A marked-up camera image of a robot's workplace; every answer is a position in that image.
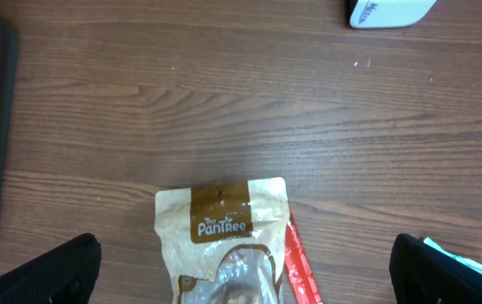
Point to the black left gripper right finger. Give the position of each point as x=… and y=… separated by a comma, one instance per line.
x=421, y=274

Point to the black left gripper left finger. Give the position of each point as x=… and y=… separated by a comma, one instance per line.
x=65, y=275

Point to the teal wipes packet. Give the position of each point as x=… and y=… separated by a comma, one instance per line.
x=472, y=264

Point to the red stick sachet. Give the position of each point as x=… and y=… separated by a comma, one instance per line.
x=298, y=269

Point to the brown snack pouch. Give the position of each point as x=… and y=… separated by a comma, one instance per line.
x=224, y=243

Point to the white barcode scanner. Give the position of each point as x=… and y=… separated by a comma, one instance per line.
x=381, y=14

